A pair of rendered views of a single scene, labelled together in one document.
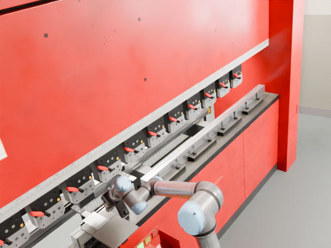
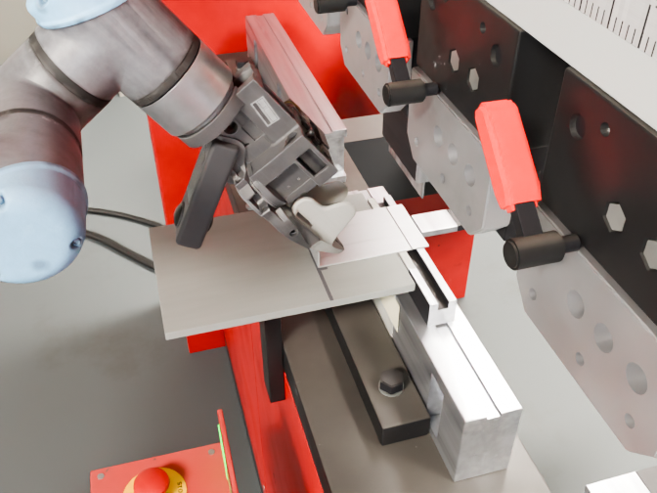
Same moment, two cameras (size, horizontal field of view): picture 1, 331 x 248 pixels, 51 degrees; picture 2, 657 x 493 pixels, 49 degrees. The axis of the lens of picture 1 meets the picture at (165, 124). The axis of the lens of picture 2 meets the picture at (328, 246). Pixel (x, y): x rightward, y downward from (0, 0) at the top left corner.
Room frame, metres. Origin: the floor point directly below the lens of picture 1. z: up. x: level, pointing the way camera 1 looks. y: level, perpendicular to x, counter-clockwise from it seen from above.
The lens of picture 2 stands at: (1.78, -0.13, 1.50)
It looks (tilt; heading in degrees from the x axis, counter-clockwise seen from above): 38 degrees down; 120
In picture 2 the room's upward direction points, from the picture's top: straight up
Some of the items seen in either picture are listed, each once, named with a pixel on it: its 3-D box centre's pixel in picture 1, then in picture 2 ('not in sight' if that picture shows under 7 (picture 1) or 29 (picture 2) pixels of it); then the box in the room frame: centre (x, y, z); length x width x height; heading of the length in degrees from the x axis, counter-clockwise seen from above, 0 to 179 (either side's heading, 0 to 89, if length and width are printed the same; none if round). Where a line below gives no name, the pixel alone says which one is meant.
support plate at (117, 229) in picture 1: (109, 228); (275, 257); (1.41, 0.38, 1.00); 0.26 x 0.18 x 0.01; 47
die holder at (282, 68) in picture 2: not in sight; (289, 88); (1.12, 0.86, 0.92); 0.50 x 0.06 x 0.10; 137
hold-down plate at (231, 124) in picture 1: (230, 125); not in sight; (2.50, -0.52, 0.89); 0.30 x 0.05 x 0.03; 137
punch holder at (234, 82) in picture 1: (233, 75); not in sight; (2.66, -0.60, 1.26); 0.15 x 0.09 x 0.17; 137
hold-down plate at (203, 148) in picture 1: (202, 149); not in sight; (2.21, -0.25, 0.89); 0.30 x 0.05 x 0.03; 137
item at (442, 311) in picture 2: (95, 216); (407, 254); (1.54, 0.47, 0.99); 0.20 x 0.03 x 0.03; 137
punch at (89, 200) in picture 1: (86, 199); (408, 135); (1.52, 0.48, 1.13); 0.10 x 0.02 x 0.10; 137
